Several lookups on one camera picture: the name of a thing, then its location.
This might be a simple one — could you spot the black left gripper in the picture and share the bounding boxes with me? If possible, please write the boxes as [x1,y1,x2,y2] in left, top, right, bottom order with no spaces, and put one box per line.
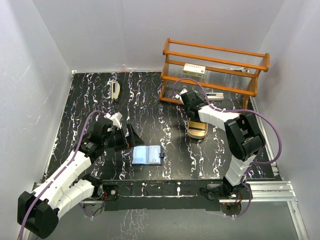
[102,123,144,152]

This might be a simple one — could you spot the blue card holder wallet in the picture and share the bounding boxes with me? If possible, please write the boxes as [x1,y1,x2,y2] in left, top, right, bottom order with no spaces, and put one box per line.
[130,145,165,166]

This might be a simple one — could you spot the stack of silver cards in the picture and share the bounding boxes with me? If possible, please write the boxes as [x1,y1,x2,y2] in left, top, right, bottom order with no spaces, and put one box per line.
[188,125,206,132]

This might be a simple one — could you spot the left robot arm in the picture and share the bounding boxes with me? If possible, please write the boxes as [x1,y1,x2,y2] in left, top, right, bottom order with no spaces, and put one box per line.
[17,119,144,240]

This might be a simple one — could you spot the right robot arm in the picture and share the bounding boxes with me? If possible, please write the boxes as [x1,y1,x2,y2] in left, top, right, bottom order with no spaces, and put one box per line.
[180,90,266,199]

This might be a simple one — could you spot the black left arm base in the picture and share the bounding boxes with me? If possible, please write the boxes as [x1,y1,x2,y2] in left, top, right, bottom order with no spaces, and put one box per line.
[81,184,119,219]

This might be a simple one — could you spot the beige oval card tray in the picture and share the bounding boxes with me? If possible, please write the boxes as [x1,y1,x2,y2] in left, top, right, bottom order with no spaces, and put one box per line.
[187,120,208,140]

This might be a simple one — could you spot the white small stapler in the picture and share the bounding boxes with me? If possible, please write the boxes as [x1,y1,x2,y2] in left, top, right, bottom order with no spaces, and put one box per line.
[206,92,224,101]

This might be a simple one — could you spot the white red small box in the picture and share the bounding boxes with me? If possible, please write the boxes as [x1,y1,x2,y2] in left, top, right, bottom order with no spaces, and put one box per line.
[182,63,206,77]

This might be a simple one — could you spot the orange wooden shelf rack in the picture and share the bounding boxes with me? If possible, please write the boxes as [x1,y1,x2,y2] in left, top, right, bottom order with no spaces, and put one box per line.
[159,38,270,109]

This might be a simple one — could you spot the white and black stapler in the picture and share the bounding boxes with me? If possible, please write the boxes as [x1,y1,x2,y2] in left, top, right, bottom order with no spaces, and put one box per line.
[111,80,121,101]

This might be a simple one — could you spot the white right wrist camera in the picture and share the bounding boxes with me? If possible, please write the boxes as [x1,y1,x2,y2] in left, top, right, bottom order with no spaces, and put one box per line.
[174,88,188,102]

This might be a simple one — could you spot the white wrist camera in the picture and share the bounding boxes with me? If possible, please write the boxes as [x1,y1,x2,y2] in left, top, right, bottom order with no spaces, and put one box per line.
[174,88,188,102]
[104,112,123,129]

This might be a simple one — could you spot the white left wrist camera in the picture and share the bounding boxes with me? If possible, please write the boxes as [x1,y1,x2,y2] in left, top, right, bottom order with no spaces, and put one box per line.
[104,112,123,129]

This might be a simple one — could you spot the aluminium front rail frame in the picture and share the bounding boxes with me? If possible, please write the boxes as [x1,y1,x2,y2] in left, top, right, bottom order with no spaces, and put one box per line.
[18,181,310,240]

